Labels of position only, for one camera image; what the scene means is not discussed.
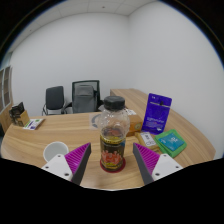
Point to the large dark brown box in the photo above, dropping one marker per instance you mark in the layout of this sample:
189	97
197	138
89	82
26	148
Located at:
18	115

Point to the clear bottle with dark label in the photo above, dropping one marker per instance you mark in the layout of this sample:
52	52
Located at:
113	146

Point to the white printed leaflet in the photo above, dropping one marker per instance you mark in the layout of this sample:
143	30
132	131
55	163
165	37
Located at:
33	124

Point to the wooden side desk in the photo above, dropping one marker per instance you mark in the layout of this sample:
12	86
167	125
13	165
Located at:
133	98

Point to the white and grey mug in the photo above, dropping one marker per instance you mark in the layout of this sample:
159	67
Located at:
53	150

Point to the grey mesh office chair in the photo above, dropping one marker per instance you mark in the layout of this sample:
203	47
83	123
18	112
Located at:
84	98

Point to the flat yellow box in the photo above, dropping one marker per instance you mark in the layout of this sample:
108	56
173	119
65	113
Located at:
146	140

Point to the round glass ashtray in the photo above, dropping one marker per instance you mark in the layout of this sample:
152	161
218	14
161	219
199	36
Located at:
94	121

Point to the purple standing sign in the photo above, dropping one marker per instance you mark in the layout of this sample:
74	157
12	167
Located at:
156	113

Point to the flat round red coaster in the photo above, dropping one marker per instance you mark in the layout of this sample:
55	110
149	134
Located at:
102	166

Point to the black office chair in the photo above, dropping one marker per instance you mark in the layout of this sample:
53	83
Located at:
54	98

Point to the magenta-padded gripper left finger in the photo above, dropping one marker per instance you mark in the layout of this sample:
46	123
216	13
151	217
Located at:
58	165

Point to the flat green box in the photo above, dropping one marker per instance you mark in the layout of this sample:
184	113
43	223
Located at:
171	143

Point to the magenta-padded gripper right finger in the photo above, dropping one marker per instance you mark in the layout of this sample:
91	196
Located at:
165	165

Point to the orange wooden tissue box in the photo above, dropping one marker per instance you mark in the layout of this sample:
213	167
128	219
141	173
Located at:
136	126

